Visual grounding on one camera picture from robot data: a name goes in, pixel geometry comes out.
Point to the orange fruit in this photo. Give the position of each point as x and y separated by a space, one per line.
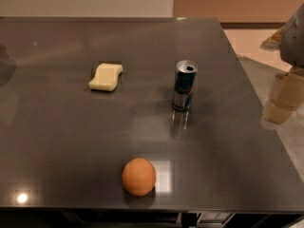
139 177

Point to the yellow sponge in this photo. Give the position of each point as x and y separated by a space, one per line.
106 77

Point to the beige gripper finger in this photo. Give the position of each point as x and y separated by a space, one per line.
285 97

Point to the blue silver drink can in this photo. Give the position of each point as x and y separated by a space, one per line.
185 75

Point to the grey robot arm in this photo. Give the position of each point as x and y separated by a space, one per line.
292 44

